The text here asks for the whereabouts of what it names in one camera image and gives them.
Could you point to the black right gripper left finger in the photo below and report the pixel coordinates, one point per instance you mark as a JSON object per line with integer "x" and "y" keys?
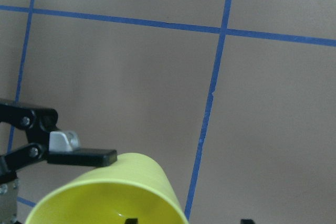
{"x": 46, "y": 142}

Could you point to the yellow plastic cup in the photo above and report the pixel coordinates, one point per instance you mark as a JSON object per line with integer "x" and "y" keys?
{"x": 135, "y": 189}

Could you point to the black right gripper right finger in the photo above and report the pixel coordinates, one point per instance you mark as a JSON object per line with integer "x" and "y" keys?
{"x": 247, "y": 221}

